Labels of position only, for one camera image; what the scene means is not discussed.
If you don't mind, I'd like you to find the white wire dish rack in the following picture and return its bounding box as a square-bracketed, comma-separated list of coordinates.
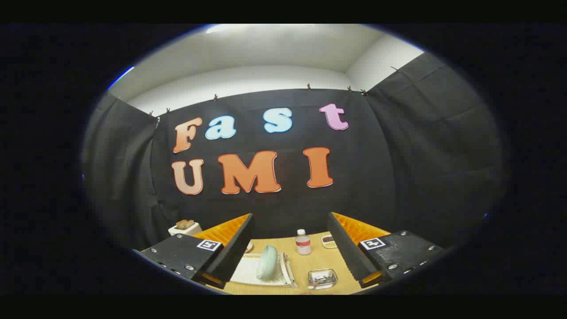
[229, 252, 297, 288]

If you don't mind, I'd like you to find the clear water bottle red label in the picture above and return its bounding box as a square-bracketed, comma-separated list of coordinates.
[295, 229, 312, 256]

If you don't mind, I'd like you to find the white toaster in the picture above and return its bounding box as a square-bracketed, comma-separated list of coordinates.
[168, 222, 203, 237]

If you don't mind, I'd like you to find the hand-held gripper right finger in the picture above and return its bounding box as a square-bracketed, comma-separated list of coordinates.
[327, 212, 446, 288]

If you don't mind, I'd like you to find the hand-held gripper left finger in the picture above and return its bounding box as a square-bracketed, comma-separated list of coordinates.
[140, 213, 256, 289]

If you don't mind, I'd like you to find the pale green plate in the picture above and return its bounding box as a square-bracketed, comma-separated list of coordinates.
[257, 245, 279, 280]

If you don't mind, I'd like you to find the black backdrop cloth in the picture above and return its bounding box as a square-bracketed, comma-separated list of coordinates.
[82, 52, 505, 253]

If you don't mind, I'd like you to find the metal wire basket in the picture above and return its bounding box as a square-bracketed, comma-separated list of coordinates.
[307, 268, 338, 290]

